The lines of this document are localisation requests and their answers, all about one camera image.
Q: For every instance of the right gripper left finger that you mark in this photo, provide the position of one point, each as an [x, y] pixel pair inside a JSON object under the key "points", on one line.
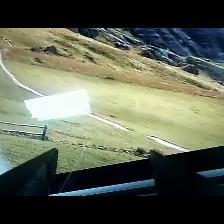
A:
{"points": [[35, 176]]}

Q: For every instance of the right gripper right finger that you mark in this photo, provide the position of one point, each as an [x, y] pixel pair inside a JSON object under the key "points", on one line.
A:
{"points": [[173, 176]]}

